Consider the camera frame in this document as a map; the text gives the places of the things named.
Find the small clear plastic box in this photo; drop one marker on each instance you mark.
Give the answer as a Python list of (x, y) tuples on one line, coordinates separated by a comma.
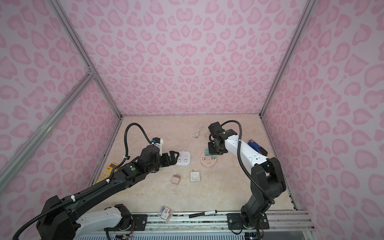
[(165, 213)]

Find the pink charger plug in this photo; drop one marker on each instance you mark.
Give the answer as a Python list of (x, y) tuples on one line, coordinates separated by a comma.
[(176, 179)]

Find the yellow calculator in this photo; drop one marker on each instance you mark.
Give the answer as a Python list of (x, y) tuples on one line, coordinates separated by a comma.
[(106, 173)]

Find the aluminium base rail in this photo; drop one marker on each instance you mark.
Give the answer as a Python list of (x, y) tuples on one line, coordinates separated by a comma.
[(275, 225)]

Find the aluminium frame post right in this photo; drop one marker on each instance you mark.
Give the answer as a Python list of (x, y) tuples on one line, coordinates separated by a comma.
[(289, 52)]

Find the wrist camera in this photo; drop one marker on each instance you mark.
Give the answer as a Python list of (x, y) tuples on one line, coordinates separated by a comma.
[(215, 128), (158, 142)]

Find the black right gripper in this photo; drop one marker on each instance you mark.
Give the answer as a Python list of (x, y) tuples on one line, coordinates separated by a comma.
[(211, 152)]

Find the aluminium frame post left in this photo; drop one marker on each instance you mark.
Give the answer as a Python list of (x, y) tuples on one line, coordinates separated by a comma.
[(64, 20)]

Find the black marker pen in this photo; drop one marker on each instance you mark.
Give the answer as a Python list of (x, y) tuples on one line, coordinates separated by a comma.
[(200, 214)]

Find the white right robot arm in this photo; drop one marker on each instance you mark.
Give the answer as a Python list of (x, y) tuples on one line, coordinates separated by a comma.
[(266, 176)]

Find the white charger plug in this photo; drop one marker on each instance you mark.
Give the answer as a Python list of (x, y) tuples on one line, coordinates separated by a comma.
[(195, 177)]

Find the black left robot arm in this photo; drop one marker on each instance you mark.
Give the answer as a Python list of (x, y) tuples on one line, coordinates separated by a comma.
[(59, 216)]

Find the aluminium frame post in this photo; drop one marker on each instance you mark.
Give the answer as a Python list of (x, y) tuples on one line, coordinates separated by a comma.
[(289, 52), (64, 20)]

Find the white square power strip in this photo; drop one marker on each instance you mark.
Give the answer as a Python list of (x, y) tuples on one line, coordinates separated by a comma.
[(184, 159)]

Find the blue stapler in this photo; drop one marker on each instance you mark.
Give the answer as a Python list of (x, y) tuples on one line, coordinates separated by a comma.
[(257, 148)]

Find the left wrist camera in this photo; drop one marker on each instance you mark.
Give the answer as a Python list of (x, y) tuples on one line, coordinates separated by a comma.
[(158, 142)]

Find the pink round power strip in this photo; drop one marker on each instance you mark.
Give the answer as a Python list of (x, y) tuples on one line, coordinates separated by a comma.
[(207, 161)]

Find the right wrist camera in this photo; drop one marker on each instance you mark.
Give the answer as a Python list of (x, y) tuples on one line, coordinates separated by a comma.
[(215, 128)]

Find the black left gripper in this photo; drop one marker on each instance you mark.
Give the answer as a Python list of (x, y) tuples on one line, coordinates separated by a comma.
[(168, 163)]

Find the aluminium diagonal frame bar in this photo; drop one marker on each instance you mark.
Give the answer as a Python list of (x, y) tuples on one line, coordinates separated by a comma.
[(19, 160)]

